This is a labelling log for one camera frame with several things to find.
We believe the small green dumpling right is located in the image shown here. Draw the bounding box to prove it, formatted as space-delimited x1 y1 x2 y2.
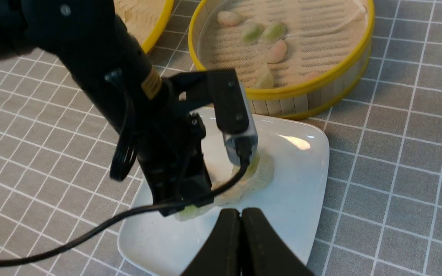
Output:
258 21 287 45

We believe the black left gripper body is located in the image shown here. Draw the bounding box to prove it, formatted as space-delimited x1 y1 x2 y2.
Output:
137 69 244 217

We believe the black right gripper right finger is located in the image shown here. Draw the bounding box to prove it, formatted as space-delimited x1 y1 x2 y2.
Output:
241 208 314 276

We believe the small green dumpling left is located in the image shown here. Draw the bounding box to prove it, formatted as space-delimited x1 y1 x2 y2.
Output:
240 22 264 45

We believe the pink dumpling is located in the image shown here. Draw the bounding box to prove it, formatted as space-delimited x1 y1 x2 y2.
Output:
264 39 288 64
302 71 321 83
216 11 244 27

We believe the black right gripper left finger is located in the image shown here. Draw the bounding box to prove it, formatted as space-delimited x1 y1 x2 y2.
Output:
182 209 241 276

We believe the bamboo steamer lid yellow rim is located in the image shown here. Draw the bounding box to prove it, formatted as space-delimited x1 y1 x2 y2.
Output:
114 0 174 53

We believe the white square plate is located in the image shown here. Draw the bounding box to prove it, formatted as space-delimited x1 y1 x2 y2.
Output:
117 115 329 276

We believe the green dumpling plate upper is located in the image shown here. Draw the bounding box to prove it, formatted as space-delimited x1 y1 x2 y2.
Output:
239 152 260 182

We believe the white dumpling plate lower right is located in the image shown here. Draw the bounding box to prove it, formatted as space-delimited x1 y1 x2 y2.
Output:
213 180 251 206

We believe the grey checked tablecloth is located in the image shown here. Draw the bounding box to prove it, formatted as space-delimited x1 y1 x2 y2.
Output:
0 0 442 276

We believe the pale green dumpling front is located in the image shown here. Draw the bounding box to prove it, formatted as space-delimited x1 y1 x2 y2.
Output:
250 63 275 89

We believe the bamboo steamer basket yellow rim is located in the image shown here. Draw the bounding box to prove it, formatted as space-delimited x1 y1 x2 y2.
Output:
188 0 375 120

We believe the large green dumpling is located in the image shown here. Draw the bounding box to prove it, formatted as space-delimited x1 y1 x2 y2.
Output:
173 204 215 222

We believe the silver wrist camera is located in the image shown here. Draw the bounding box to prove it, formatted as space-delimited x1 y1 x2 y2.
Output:
212 69 259 166

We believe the black camera cable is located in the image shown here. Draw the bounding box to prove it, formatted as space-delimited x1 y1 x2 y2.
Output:
0 69 253 268

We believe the small green dumpling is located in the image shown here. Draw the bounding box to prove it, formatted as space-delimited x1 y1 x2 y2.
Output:
258 21 287 45
240 22 264 45

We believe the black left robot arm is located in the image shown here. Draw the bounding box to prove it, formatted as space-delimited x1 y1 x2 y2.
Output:
0 0 257 216

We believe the white steamer liner cloth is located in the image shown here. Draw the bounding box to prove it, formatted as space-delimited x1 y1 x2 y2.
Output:
192 0 370 89

